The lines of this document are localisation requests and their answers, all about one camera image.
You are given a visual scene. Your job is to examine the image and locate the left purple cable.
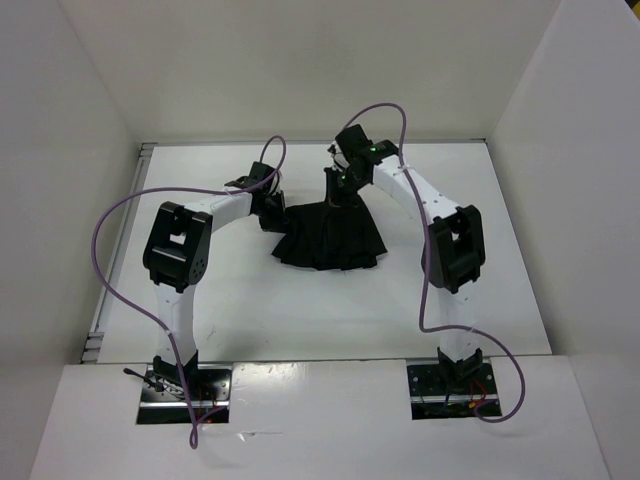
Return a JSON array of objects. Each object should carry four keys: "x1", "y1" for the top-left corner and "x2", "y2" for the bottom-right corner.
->
[{"x1": 93, "y1": 134, "x2": 287, "y2": 450}]

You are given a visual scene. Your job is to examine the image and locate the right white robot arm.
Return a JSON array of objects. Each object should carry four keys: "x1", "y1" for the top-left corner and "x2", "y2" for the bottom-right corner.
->
[{"x1": 329, "y1": 124, "x2": 486, "y2": 393}]

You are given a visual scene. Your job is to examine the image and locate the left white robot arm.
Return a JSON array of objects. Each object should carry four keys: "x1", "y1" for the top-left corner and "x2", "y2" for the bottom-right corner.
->
[{"x1": 143, "y1": 162, "x2": 284, "y2": 400}]

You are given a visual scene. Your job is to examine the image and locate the black pleated skirt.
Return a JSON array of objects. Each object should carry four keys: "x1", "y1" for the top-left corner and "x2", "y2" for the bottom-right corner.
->
[{"x1": 272, "y1": 194, "x2": 387, "y2": 271}]

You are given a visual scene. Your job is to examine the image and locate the aluminium table edge rail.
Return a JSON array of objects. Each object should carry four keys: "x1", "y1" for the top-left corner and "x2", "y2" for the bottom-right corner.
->
[{"x1": 80, "y1": 143, "x2": 156, "y2": 364}]

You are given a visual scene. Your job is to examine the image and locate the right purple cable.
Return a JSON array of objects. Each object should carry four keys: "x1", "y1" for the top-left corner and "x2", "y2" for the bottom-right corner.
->
[{"x1": 342, "y1": 102, "x2": 527, "y2": 424}]

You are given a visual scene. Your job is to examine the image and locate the purple cable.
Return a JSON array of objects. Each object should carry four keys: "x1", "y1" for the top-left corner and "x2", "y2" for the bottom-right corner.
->
[
  {"x1": 342, "y1": 102, "x2": 527, "y2": 424},
  {"x1": 93, "y1": 134, "x2": 287, "y2": 450}
]

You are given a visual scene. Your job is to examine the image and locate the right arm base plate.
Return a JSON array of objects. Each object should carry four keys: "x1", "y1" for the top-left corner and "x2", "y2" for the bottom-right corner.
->
[{"x1": 406, "y1": 361, "x2": 502, "y2": 420}]

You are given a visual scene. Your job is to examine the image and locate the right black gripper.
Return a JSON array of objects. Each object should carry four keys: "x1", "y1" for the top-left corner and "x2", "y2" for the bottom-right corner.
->
[{"x1": 322, "y1": 166, "x2": 368, "y2": 220}]

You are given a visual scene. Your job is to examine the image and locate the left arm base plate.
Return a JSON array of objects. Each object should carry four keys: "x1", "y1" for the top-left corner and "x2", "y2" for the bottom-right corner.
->
[{"x1": 136, "y1": 364, "x2": 233, "y2": 425}]

